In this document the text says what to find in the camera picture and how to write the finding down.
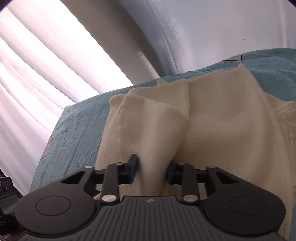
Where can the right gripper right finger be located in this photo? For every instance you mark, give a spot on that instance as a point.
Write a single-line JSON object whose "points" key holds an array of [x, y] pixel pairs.
{"points": [[184, 175]]}

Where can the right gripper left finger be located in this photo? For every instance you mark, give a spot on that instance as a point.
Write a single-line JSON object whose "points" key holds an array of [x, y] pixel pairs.
{"points": [[117, 174]]}

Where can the cream knit sweater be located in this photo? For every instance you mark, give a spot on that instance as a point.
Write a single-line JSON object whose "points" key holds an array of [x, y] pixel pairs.
{"points": [[221, 119]]}

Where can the teal printed bed sheet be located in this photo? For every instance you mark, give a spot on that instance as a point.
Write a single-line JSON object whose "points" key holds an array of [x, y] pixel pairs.
{"points": [[76, 138]]}

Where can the white sheer curtain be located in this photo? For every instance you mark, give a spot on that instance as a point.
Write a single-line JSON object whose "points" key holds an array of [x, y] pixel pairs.
{"points": [[55, 54]]}

